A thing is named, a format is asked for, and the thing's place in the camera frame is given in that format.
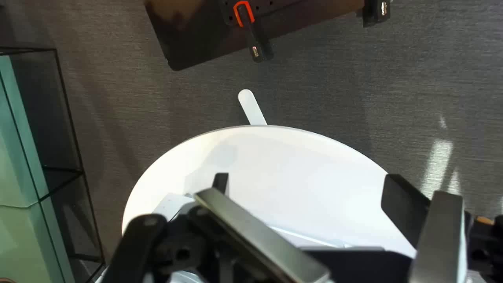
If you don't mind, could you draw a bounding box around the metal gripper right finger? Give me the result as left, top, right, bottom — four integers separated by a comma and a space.
380, 173, 468, 283

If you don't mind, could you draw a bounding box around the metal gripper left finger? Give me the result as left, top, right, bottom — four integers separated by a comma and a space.
193, 171, 333, 283

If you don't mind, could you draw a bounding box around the white flat stick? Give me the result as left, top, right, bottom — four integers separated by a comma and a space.
235, 88, 269, 127

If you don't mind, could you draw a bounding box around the black usb plug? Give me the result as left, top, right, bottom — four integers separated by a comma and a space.
243, 23, 275, 63
361, 0, 393, 28

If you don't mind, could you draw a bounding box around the orange clip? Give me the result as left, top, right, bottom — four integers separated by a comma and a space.
231, 0, 258, 28

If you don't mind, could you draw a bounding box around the teal glass shelf cabinet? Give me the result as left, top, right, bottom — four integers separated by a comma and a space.
0, 47, 107, 283

